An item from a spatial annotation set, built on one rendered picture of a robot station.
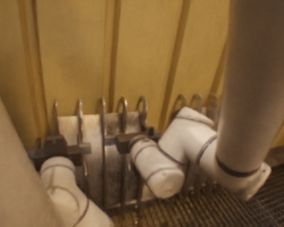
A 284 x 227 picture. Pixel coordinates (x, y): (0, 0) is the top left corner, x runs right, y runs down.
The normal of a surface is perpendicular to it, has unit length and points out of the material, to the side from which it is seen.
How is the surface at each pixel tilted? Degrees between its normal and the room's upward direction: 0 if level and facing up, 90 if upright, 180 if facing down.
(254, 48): 115
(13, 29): 90
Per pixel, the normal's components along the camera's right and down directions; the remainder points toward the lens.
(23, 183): 0.99, 0.00
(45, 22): 0.33, 0.52
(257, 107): -0.39, 0.72
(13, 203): 0.88, 0.18
